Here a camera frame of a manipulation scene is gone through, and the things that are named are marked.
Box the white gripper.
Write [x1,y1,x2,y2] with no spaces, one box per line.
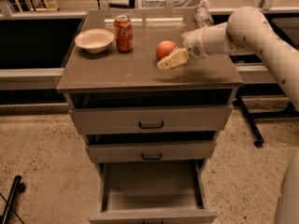
[157,22,229,70]

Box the red apple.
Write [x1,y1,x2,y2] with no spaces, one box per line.
[156,40,177,61]

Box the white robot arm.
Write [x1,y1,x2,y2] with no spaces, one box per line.
[157,7,299,224]

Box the grey drawer cabinet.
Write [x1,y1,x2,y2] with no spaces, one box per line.
[56,8,245,224]

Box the middle grey drawer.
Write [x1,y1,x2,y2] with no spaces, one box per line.
[86,131,218,163]

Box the grey drawer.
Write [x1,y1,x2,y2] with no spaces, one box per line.
[86,131,218,163]
[68,88,234,134]
[90,160,217,224]

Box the top grey drawer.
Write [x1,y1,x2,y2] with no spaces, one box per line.
[68,88,234,134]

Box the bottom grey drawer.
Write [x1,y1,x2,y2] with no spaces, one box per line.
[90,160,217,224]

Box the clear plastic bottle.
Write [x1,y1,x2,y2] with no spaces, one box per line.
[194,7,214,28]

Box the red coca-cola can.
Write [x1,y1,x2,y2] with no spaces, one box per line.
[113,15,133,52]

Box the white bowl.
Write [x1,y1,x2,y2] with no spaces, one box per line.
[75,29,114,54]

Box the black stand leg right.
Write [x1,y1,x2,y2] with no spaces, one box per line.
[232,54,299,148]

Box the black stand leg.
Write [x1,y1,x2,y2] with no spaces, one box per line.
[232,54,299,148]
[0,175,26,224]

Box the black stand leg left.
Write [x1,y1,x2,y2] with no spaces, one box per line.
[0,175,26,224]

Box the white wire basket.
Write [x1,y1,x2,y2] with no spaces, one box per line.
[136,0,209,8]

